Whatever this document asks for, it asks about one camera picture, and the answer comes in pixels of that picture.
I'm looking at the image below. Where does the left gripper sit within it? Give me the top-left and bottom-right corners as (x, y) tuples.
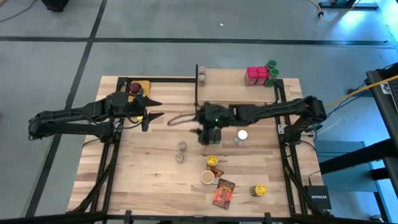
(129, 89), (165, 132)

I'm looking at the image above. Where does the red smoked paprika tin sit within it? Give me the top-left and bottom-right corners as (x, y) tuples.
(256, 65), (270, 86)
(244, 67), (259, 86)

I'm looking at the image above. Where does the orange taco seasoning packet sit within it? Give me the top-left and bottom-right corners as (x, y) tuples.
(206, 164), (225, 178)

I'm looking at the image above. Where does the dark orange printed spice packet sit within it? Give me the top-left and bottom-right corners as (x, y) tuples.
(211, 178), (236, 210)

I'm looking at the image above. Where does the dark red apple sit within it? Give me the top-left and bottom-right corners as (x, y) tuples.
(129, 82), (143, 95)

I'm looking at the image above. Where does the white-lidded glass spice jar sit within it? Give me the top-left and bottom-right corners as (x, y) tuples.
(233, 129), (249, 146)

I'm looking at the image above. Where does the black floor object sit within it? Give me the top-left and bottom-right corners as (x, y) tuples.
(41, 0), (70, 12)

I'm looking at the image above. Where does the black side desk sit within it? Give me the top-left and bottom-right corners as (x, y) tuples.
(318, 62), (398, 223)

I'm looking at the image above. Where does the black stand base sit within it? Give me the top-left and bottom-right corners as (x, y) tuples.
(318, 0), (379, 9)

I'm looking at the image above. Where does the black aluminium table frame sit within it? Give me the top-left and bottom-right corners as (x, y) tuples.
(0, 76), (398, 224)

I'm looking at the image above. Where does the black Netgear network switch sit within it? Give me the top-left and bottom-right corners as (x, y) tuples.
(303, 185), (333, 210)

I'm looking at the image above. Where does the yellow extension cord with plug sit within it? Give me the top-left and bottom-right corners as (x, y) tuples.
(308, 0), (365, 24)

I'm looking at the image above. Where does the yellow cable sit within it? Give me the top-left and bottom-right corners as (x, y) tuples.
(325, 73), (398, 109)

